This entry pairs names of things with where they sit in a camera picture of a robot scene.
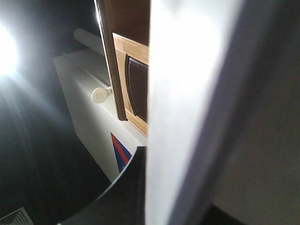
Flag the wooden desk side panel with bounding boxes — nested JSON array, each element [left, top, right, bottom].
[[95, 0, 150, 136]]

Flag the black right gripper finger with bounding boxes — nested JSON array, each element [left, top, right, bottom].
[[57, 146, 147, 225]]

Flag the white air conditioner unit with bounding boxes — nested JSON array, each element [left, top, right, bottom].
[[53, 29, 147, 181]]

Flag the white paper sheets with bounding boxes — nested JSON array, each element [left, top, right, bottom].
[[145, 0, 300, 225]]

